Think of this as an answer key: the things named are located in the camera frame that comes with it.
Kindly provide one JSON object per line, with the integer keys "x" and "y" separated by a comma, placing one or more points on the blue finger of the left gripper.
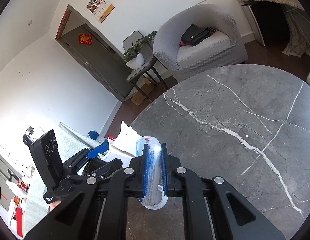
{"x": 101, "y": 149}

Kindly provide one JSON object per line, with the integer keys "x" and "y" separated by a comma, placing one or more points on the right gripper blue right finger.
{"x": 163, "y": 168}

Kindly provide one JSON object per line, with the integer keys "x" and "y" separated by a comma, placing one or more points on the grey armchair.
{"x": 222, "y": 48}

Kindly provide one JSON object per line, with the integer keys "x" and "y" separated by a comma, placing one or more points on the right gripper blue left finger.
{"x": 146, "y": 160}

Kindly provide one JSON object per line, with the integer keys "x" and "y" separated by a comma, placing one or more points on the black electric kettle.
{"x": 27, "y": 138}

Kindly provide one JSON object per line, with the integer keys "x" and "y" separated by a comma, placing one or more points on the blue tissue pack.
{"x": 155, "y": 171}

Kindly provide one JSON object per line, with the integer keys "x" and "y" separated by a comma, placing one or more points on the cardboard box on floor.
{"x": 143, "y": 92}

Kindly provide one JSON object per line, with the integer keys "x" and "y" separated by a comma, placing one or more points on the grey dining chair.
{"x": 151, "y": 60}

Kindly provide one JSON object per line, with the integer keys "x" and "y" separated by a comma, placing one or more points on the white printed card box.
{"x": 123, "y": 147}

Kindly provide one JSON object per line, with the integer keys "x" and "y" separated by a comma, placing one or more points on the grey door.
{"x": 99, "y": 59}

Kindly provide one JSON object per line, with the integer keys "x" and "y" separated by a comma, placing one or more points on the potted green plant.
{"x": 136, "y": 46}

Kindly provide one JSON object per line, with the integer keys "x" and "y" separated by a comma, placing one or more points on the wall calendar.
{"x": 100, "y": 9}

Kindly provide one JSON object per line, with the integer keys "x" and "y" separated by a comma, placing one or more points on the patterned white tablecloth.
{"x": 70, "y": 141}

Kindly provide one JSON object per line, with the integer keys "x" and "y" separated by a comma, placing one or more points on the black handbag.
{"x": 195, "y": 35}

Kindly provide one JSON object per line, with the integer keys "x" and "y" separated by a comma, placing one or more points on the person's left hand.
{"x": 53, "y": 205}

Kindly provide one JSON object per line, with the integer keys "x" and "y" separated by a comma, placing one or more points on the red door fu sticker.
{"x": 85, "y": 39}

